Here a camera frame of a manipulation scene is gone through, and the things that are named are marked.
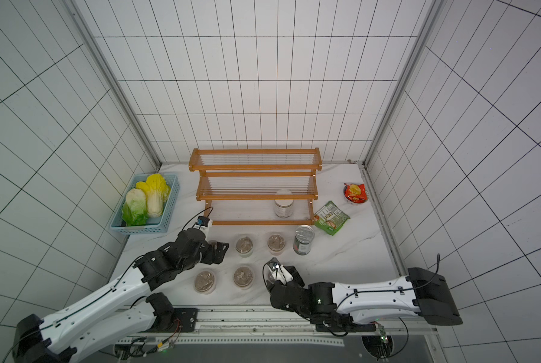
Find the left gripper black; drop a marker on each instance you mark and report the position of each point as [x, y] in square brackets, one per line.
[209, 259]

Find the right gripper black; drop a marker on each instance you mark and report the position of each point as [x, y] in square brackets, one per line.
[281, 290]

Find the green label seed jar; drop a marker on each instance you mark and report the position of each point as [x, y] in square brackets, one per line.
[244, 246]

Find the small red jar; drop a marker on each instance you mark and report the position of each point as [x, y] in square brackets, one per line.
[243, 277]
[270, 278]

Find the dark green tin can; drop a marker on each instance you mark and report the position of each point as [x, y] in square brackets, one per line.
[304, 235]

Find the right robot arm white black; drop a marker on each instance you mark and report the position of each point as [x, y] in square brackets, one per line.
[351, 308]

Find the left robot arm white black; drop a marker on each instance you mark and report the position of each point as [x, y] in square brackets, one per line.
[129, 304]

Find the wooden three-tier shelf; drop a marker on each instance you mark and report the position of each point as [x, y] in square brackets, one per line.
[261, 176]

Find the green snack packet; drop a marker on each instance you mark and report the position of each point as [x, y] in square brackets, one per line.
[330, 218]

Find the yellow white napa cabbage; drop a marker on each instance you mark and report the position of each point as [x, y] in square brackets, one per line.
[157, 191]

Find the green white napa cabbage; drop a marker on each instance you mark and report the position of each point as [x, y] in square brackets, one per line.
[134, 209]

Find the red snack bag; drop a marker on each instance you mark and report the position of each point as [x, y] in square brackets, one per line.
[355, 193]

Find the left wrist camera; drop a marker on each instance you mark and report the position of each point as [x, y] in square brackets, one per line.
[203, 223]

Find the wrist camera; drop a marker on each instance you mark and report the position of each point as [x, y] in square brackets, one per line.
[284, 276]
[203, 223]

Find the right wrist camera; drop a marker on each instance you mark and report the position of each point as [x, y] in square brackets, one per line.
[284, 276]

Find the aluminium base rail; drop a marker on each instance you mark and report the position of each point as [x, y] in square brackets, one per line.
[243, 325]

